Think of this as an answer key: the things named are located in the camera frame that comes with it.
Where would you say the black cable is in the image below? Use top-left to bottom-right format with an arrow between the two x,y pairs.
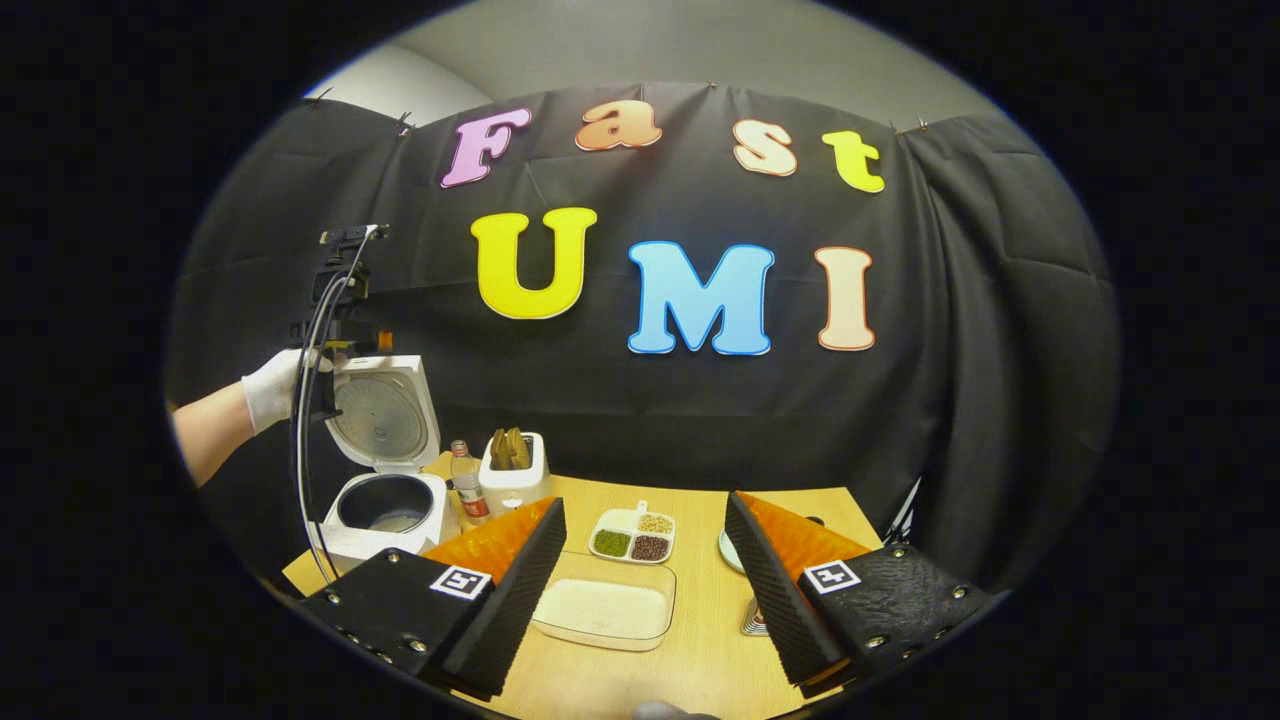
288,235 -> 376,586

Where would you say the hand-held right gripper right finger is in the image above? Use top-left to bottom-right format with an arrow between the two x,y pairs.
723,490 -> 1001,701

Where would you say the white divided dish of beans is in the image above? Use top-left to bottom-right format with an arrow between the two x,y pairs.
588,500 -> 677,566

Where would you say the clear plastic bottle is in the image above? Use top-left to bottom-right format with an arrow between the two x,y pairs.
450,440 -> 491,524

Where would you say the white toaster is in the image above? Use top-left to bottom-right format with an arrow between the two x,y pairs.
478,430 -> 553,516

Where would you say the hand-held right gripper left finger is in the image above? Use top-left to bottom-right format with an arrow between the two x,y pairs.
298,495 -> 569,701

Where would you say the black backdrop cloth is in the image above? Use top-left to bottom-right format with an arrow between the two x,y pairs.
165,82 -> 1121,591

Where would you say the clear box of rice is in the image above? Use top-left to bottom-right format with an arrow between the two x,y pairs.
530,550 -> 678,653

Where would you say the white rice cooker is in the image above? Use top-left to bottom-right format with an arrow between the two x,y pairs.
318,355 -> 448,576

